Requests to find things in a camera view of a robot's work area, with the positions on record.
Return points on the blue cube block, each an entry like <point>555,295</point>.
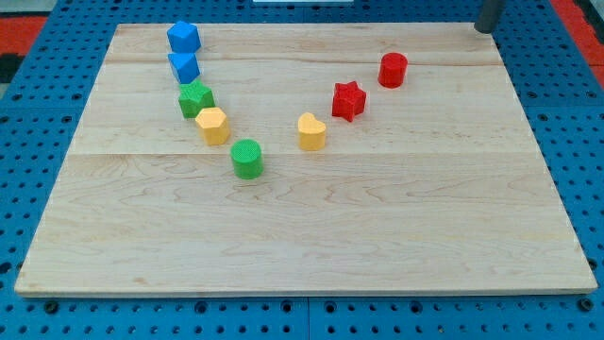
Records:
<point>184,37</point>

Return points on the yellow heart block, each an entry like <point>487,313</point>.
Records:
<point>312,133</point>

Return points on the green cylinder block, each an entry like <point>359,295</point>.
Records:
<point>246,158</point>

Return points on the red star block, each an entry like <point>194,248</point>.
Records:
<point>348,100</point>

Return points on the yellow hexagon block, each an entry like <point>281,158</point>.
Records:
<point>213,126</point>

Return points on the green star block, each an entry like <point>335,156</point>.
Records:
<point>194,97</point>

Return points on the red cylinder block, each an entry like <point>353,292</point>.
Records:
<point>392,71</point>

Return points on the light wooden board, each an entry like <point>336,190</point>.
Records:
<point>437,189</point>

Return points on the blue triangular prism block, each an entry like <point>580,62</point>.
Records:
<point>184,66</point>

